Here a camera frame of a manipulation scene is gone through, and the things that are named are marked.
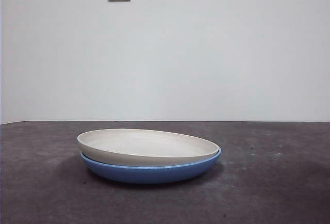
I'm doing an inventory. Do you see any white round plate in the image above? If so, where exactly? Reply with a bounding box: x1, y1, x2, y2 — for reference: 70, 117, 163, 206
77, 128, 220, 167

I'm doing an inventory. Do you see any blue round plate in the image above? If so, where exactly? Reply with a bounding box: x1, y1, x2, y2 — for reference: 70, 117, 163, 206
80, 146, 222, 185

